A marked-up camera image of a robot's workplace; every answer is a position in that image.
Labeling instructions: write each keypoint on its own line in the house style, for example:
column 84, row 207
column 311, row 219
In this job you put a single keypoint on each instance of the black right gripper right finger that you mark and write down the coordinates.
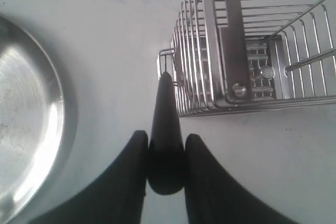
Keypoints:
column 213, row 196

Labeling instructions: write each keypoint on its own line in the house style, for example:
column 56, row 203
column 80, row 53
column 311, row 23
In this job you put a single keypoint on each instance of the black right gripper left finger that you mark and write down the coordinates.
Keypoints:
column 116, row 196

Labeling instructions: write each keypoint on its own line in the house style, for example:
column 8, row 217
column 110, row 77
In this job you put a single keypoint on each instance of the black handled knife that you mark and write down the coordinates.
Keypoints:
column 166, row 172

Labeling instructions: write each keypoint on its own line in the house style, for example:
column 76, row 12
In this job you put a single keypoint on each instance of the round stainless steel plate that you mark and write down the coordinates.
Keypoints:
column 33, row 118

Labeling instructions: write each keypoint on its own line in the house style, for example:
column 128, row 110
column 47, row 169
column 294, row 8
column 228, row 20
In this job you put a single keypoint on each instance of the wire mesh utensil holder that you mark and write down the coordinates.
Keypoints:
column 240, row 56

